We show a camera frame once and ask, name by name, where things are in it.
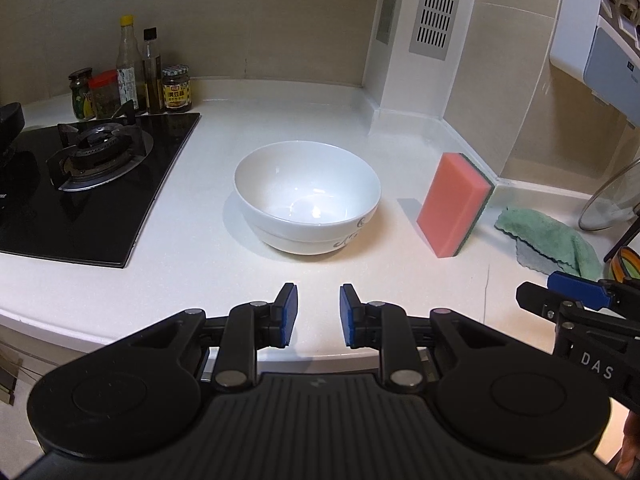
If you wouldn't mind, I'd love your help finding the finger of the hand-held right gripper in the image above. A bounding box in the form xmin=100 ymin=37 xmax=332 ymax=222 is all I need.
xmin=546 ymin=271 xmax=640 ymax=317
xmin=516 ymin=281 xmax=640 ymax=336

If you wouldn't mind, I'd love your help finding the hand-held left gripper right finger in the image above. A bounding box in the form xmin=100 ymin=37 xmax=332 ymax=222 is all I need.
xmin=339 ymin=282 xmax=526 ymax=394

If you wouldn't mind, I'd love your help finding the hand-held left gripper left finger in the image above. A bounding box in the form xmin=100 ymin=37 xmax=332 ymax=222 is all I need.
xmin=107 ymin=282 xmax=300 ymax=394

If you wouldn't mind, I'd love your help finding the white ceramic bowl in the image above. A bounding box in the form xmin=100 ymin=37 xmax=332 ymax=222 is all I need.
xmin=233 ymin=140 xmax=382 ymax=256

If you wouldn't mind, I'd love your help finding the pink and green sponge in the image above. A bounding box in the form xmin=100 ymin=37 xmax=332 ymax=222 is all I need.
xmin=416 ymin=152 xmax=496 ymax=259

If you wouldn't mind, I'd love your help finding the person's right forearm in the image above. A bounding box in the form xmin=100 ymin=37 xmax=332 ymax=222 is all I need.
xmin=616 ymin=407 xmax=640 ymax=478

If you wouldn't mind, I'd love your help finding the grey cleaning cloth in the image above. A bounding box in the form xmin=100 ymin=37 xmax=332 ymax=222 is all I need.
xmin=514 ymin=239 xmax=557 ymax=276

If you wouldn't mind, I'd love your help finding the stack of colourful bowls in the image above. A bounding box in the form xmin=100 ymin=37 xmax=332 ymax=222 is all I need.
xmin=602 ymin=245 xmax=640 ymax=283

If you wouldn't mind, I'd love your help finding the green cleaning cloth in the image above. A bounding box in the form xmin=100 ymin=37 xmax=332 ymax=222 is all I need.
xmin=495 ymin=205 xmax=601 ymax=281

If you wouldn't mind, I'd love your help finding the glass pot lid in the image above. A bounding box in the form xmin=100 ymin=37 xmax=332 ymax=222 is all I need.
xmin=577 ymin=155 xmax=640 ymax=233

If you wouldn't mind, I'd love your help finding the black glass gas hob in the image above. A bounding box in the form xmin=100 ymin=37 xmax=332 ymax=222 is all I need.
xmin=0 ymin=112 xmax=202 ymax=269

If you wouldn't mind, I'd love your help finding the checkered-lid sauce jar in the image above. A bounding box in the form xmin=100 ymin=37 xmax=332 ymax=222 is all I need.
xmin=161 ymin=64 xmax=193 ymax=113

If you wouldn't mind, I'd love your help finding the gas burner with pan support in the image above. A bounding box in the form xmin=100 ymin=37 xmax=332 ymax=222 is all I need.
xmin=46 ymin=100 xmax=155 ymax=194

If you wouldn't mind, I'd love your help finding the black-capped oil bottle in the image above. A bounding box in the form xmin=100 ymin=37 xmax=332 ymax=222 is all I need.
xmin=141 ymin=27 xmax=166 ymax=115

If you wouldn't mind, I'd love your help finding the red-lid spice jar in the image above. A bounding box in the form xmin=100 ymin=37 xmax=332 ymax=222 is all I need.
xmin=89 ymin=71 xmax=124 ymax=120

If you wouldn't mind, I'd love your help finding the yellow-capped clear bottle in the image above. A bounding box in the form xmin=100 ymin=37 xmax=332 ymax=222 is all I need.
xmin=116 ymin=15 xmax=147 ymax=114

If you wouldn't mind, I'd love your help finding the dark-lid green jar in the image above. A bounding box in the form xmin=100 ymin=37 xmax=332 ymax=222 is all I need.
xmin=68 ymin=67 xmax=96 ymax=122

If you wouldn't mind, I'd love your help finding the grey vent grille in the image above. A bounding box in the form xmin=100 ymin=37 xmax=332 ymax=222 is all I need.
xmin=409 ymin=0 xmax=474 ymax=63

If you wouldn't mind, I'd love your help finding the white wall-mounted appliance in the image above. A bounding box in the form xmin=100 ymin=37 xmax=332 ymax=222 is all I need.
xmin=549 ymin=0 xmax=640 ymax=129

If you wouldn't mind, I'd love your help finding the narrow grey wall vent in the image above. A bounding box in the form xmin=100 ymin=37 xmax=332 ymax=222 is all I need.
xmin=375 ymin=0 xmax=404 ymax=45

